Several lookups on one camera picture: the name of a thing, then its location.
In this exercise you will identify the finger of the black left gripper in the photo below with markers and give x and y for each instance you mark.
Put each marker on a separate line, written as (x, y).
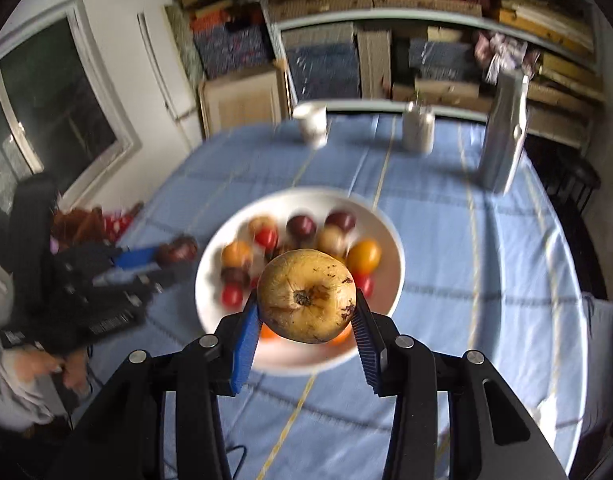
(159, 279)

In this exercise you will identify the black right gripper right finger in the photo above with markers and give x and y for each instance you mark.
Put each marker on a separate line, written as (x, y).
(370, 344)

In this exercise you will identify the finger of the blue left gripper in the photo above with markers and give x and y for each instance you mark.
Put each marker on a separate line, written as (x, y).
(136, 258)

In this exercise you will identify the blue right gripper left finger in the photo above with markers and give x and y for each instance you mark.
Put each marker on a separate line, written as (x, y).
(245, 339)

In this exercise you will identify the large orange mandarin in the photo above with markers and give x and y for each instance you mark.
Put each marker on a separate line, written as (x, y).
(348, 330)

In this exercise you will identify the red cherry tomato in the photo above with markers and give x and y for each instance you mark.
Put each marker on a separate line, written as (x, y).
(232, 296)

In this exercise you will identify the dark passion fruit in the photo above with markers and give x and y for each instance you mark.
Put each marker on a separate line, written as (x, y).
(183, 249)

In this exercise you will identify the yellow russet apple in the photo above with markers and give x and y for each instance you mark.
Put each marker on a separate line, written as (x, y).
(306, 296)

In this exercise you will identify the left hand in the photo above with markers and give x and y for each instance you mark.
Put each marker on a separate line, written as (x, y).
(31, 363)

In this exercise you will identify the white round plate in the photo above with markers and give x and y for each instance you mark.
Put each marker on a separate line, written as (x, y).
(281, 356)

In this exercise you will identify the small yellow-orange fruit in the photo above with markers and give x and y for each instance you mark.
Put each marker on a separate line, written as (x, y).
(364, 257)

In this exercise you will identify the orange loquat fruit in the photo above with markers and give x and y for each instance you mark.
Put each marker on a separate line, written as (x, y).
(237, 254)

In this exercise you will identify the dark purple plum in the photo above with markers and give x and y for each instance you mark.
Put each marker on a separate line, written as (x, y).
(301, 227)
(342, 219)

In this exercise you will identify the blue checked tablecloth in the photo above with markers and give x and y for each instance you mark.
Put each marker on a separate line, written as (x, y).
(486, 272)

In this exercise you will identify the beige cabinet door panel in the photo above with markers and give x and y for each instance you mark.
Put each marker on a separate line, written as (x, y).
(257, 95)

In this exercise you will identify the silver drink can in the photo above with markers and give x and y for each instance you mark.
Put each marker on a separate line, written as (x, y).
(418, 123)

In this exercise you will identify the white paper cup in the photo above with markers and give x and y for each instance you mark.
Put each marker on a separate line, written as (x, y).
(313, 123)

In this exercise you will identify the wooden storage shelf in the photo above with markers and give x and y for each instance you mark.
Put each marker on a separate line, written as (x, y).
(361, 54)

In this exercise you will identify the pink crumpled cloth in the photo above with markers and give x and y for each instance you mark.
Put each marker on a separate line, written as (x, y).
(496, 53)

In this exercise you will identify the window frame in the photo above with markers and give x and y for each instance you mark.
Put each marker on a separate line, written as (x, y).
(59, 110)

